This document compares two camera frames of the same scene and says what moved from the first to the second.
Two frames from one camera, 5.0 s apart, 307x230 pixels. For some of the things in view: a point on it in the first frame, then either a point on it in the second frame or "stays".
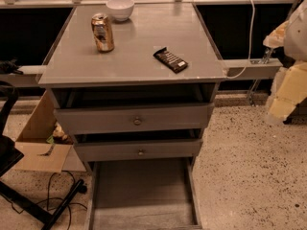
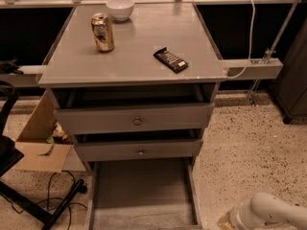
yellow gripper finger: [275, 39] → [224, 222]
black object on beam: [10, 67] stays
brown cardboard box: [44, 145] stays
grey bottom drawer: [143, 194] stays
